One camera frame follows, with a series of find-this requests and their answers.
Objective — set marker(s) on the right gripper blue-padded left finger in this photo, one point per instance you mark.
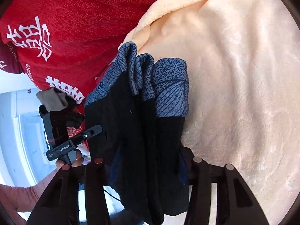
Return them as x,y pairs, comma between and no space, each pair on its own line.
59,203

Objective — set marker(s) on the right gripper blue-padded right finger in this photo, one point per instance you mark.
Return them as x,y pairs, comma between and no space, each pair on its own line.
236,204

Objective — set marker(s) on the black pants blue patterned trim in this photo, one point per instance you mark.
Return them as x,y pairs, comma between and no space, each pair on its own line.
141,105

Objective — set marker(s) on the pink sleeved left forearm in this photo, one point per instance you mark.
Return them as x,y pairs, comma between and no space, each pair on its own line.
22,199

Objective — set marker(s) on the person's left hand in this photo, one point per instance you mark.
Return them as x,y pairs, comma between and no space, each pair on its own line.
77,158

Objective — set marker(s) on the black crumpled garment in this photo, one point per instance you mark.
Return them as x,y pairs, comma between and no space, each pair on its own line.
69,110

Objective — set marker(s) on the beige folded cloth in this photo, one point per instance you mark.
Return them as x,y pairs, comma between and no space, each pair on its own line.
52,99

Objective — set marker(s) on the dark red pillow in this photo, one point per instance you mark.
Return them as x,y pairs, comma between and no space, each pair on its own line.
9,59

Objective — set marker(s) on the red wedding print sofa cover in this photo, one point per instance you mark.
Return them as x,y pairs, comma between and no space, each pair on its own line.
68,44

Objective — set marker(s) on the cream fleece blanket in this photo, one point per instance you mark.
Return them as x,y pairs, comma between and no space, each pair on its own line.
243,65

